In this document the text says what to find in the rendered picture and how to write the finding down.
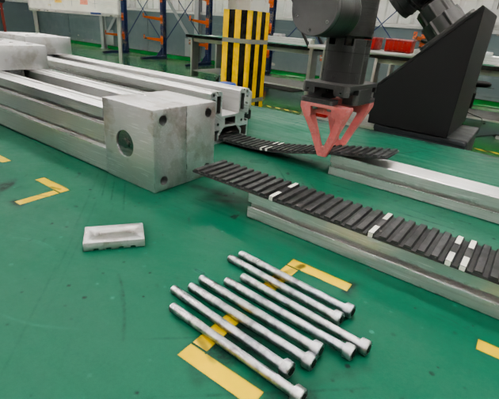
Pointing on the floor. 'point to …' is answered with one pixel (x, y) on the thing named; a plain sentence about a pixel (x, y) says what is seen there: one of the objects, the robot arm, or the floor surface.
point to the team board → (112, 8)
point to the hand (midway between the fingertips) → (330, 146)
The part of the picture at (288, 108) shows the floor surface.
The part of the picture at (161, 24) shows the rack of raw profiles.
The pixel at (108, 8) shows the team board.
